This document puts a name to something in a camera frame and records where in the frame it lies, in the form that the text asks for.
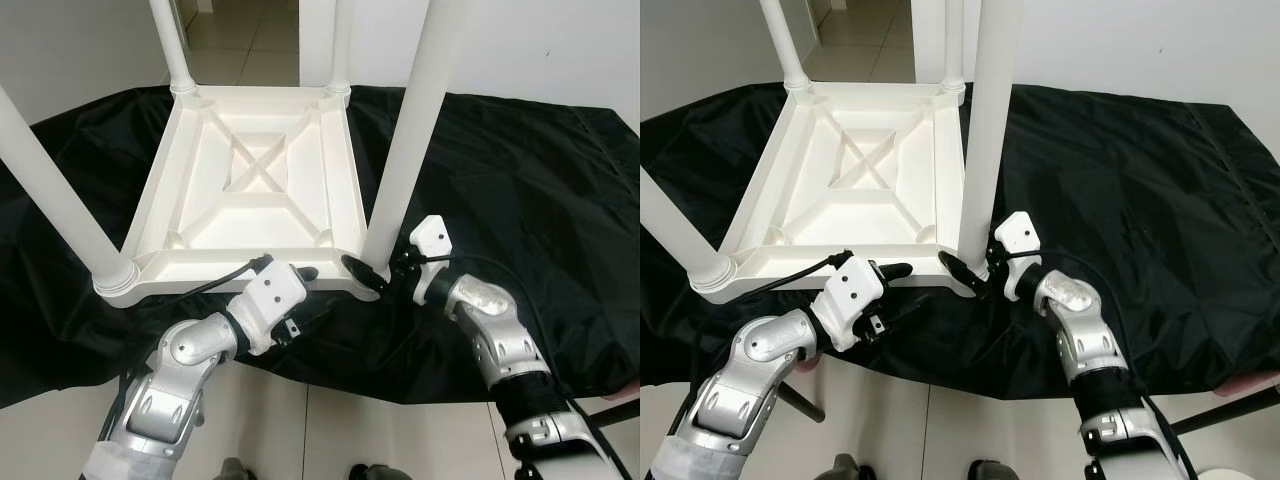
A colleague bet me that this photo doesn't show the white plastic children table top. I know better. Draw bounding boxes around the white plastic children table top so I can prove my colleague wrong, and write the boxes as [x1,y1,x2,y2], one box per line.
[95,83,391,306]
[690,80,986,301]

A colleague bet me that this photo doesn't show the black cloth table cover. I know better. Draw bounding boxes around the black cloth table cover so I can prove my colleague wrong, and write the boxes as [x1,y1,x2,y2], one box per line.
[640,80,1280,391]
[0,83,641,406]

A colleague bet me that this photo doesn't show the black metal work table leg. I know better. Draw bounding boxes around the black metal work table leg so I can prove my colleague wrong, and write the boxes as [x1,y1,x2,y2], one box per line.
[1170,398,1280,436]
[595,398,641,426]
[775,380,826,423]

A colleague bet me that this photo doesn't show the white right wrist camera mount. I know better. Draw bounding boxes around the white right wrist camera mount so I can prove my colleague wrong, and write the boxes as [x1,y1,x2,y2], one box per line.
[410,215,451,303]
[993,210,1041,301]

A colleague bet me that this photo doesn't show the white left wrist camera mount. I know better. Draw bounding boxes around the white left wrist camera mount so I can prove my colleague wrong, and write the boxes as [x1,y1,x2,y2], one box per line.
[235,258,309,356]
[810,255,886,351]

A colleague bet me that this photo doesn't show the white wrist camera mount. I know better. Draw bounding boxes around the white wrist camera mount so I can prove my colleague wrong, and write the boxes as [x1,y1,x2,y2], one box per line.
[993,210,1041,301]
[810,255,886,351]
[410,215,451,303]
[235,258,309,356]

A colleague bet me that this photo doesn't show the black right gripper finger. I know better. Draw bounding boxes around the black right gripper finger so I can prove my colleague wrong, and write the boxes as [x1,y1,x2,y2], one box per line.
[938,250,986,289]
[342,255,391,293]

